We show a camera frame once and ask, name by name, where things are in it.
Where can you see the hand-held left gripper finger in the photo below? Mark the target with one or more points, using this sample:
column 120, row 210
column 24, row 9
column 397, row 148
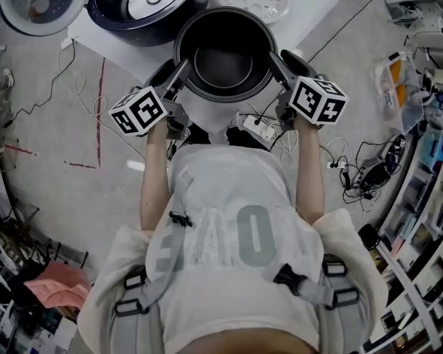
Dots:
column 177, row 83
column 161, row 76

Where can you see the white power strip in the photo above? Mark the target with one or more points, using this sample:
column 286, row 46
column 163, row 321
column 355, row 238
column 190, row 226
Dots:
column 260, row 127

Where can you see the clear plastic storage box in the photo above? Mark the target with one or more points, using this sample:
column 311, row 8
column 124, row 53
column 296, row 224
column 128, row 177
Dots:
column 400, row 90

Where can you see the white storage shelf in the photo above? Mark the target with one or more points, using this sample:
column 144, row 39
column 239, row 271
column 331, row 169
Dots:
column 424, row 212

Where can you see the cluttered equipment rack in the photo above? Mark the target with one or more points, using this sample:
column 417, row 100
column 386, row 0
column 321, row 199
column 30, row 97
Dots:
column 18, row 264

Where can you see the black device with marker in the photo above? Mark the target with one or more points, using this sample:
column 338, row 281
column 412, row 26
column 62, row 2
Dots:
column 395, row 149

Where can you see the white wall adaptor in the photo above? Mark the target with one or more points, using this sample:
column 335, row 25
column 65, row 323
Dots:
column 66, row 44

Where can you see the white appliance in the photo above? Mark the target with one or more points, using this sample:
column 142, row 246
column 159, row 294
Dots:
column 402, row 6

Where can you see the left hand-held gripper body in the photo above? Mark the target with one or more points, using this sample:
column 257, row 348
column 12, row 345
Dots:
column 140, row 111

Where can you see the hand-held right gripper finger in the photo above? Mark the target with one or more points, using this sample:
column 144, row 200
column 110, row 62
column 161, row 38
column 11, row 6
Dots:
column 282, row 74
column 295, row 63

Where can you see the person's left forearm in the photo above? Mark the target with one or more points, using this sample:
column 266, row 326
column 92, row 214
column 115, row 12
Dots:
column 155, row 175

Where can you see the black pot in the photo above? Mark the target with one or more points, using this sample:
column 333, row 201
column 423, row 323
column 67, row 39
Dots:
column 225, row 68

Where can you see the black trousers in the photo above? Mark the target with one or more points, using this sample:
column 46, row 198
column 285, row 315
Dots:
column 240, row 136

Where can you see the black bottle cap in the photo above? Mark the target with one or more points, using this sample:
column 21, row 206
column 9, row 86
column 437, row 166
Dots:
column 369, row 236

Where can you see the white printed t-shirt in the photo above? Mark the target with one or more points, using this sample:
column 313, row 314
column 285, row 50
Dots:
column 225, row 183

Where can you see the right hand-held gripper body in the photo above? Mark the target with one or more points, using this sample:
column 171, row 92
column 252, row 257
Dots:
column 317, row 101

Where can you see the person's right forearm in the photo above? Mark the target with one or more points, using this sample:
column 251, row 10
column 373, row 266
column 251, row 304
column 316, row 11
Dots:
column 310, row 168

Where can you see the pink cloth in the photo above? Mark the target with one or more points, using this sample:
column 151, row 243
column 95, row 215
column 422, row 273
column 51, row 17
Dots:
column 59, row 284

